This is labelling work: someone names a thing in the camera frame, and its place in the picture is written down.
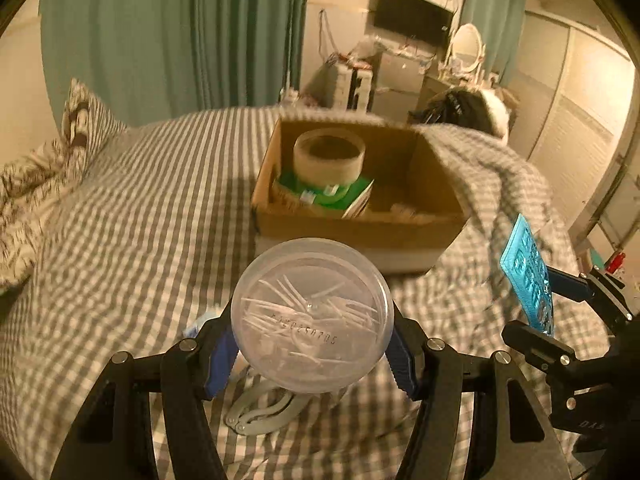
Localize blue plastic stencil ruler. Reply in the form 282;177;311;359
499;213;557;338

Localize grey metal folding tool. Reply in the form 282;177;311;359
223;382;306;435

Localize white oval vanity mirror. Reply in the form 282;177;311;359
447;23;486;73

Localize green and white packet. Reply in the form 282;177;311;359
278;170;375;219

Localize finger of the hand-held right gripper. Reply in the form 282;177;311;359
501;320;618;397
547;266;632;322

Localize brown patterned pillow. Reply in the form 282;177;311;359
61;78;128;166

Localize brown patterned quilt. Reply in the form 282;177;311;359
0;135;93;293

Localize brown cardboard box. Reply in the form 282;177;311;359
250;116;472;276

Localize narrow green curtain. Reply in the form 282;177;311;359
459;0;527;88

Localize black wall television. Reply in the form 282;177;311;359
374;0;456;45

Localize blue and white small wrapper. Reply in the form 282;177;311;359
182;310;223;338

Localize grey gingham blanket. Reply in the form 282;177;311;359
419;122;583;321

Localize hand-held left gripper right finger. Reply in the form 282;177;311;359
384;300;572;480

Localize white foam blocks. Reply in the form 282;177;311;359
334;60;375;111

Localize clear round floss pick container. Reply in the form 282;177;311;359
233;238;396;394

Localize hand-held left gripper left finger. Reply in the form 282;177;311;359
50;304;240;480

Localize white sliding wardrobe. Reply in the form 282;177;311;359
505;9;637;261

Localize beige tape roll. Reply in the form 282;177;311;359
292;129;367;187

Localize wide green curtain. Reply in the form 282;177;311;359
39;0;311;128

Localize grey cabinet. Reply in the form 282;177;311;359
370;51;437;111

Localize black and white bag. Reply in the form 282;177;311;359
407;86;517;138

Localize grey gingham bed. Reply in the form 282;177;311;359
0;105;591;480

